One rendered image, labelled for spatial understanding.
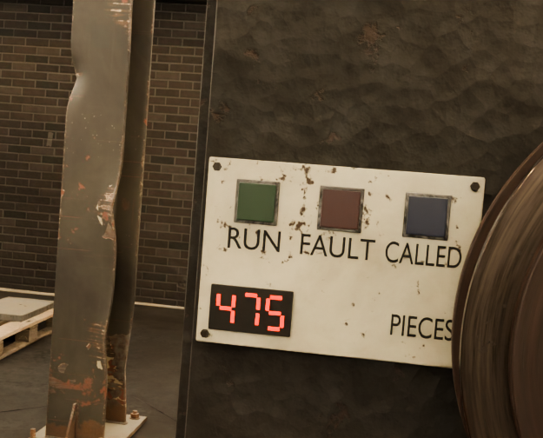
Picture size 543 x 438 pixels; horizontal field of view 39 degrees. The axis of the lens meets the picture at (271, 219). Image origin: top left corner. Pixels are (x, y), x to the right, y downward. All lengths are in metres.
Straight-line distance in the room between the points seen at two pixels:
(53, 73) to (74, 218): 4.08
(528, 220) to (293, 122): 0.26
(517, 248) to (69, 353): 2.97
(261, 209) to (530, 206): 0.26
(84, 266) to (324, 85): 2.69
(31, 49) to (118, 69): 4.17
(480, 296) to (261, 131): 0.28
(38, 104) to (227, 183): 6.67
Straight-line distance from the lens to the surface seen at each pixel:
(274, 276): 0.74
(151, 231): 6.99
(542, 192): 0.61
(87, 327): 3.41
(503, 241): 0.60
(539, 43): 0.77
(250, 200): 0.73
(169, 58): 7.02
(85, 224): 3.36
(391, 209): 0.73
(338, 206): 0.72
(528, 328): 0.60
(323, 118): 0.75
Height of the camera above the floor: 1.22
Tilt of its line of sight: 3 degrees down
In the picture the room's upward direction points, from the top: 5 degrees clockwise
